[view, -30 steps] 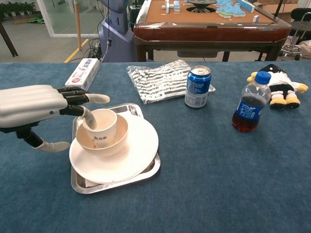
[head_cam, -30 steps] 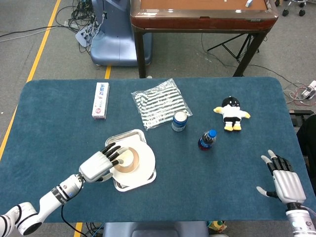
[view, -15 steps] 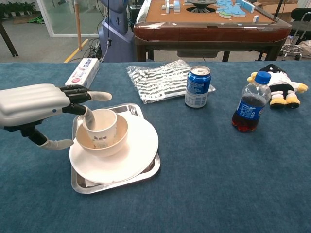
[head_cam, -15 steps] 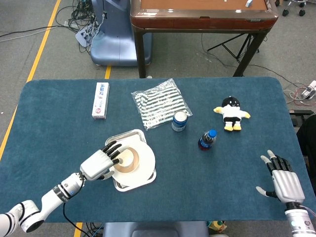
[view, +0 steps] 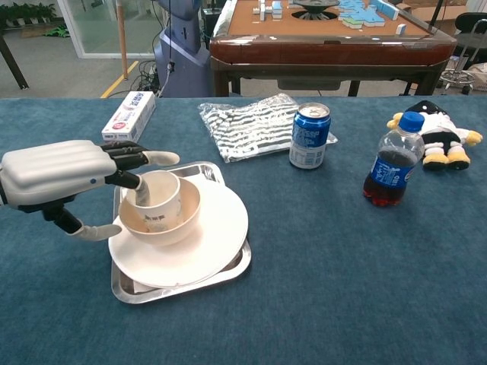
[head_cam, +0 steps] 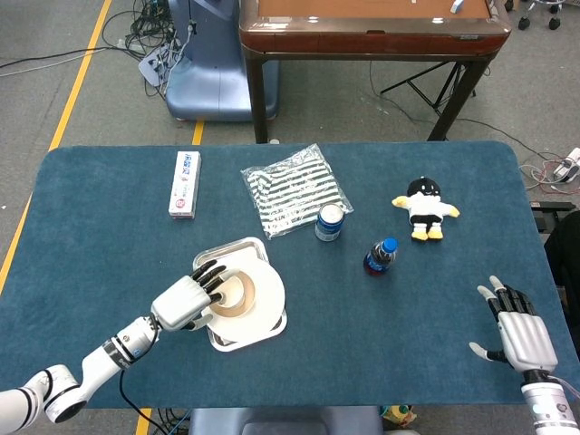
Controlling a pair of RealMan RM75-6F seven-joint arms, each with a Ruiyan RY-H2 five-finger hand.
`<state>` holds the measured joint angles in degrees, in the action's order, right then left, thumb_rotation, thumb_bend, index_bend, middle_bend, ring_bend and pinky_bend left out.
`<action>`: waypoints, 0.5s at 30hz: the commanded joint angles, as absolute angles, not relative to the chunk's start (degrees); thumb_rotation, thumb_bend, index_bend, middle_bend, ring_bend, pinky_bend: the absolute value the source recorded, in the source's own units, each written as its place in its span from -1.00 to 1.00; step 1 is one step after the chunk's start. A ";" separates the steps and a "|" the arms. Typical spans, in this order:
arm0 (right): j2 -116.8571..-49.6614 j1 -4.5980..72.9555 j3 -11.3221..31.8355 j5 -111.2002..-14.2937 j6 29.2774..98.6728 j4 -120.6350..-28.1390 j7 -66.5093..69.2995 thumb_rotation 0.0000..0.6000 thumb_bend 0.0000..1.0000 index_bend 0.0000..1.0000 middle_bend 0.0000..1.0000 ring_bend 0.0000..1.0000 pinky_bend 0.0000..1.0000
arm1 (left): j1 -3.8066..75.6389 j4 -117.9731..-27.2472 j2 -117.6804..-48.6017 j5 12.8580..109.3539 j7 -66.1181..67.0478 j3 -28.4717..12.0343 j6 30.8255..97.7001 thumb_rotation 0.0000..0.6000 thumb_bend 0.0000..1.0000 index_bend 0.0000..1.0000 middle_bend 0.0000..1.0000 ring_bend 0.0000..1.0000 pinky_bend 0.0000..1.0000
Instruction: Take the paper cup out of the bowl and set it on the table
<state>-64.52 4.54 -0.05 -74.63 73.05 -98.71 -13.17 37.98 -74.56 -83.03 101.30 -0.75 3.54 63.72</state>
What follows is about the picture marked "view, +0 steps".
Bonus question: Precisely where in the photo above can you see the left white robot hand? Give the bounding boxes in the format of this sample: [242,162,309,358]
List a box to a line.
[0,139,180,243]

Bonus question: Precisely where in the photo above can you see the cream printed paper cup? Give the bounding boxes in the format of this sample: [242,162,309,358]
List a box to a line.
[125,170,182,233]

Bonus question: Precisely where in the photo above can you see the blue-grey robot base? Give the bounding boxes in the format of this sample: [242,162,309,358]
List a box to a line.
[153,0,212,98]

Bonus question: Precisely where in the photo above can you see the white pink toothpaste box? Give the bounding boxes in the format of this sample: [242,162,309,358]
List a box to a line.
[100,90,157,146]

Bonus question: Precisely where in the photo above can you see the black table leg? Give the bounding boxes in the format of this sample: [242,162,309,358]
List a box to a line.
[0,33,30,90]

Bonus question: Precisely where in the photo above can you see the cream bowl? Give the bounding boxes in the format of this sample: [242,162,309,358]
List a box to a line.
[118,177,202,247]

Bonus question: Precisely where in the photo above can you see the green cloth pile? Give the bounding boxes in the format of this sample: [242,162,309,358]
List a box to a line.
[44,25,72,39]

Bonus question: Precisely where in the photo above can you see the wooden pole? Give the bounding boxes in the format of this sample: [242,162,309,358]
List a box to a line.
[116,0,129,80]

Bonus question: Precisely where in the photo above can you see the white framed glass partition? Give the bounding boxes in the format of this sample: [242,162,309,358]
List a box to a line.
[56,0,158,60]

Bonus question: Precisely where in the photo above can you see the green potted plants row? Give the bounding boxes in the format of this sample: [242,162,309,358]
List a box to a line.
[0,2,57,27]

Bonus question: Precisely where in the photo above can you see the white round plate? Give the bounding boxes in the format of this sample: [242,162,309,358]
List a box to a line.
[107,178,250,289]

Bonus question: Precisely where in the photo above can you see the steel rectangular tray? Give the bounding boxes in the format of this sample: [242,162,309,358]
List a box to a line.
[110,160,253,305]

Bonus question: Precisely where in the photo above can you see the striped cloth in plastic bag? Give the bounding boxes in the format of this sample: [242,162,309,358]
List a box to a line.
[196,92,339,164]

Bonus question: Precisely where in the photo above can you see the blue soda can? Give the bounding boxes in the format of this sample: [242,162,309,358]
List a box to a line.
[288,102,332,170]

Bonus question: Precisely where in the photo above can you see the mahjong tile stack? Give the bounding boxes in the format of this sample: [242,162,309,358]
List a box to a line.
[253,0,285,21]

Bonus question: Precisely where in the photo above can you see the brown mahjong table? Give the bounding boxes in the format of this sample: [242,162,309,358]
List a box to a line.
[208,0,458,98]

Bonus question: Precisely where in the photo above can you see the black mahjong centre dome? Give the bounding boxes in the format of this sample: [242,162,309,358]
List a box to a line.
[291,0,342,20]

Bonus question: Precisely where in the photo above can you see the blue felt table cover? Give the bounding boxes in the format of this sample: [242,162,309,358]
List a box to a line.
[0,97,487,365]

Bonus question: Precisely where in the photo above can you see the cola bottle with blue cap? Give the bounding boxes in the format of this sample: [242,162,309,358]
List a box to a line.
[362,111,426,208]

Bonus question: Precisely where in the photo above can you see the black white penguin plush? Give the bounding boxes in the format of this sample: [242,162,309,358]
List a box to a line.
[386,100,484,171]

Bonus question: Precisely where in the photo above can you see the cardboard box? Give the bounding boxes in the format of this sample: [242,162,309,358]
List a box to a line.
[403,3,457,37]

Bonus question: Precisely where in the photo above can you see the black chrome office chair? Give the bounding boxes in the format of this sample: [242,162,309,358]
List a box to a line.
[439,12,487,95]

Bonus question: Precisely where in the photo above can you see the floor cable bundle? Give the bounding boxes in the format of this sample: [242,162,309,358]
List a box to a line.
[129,60,163,98]

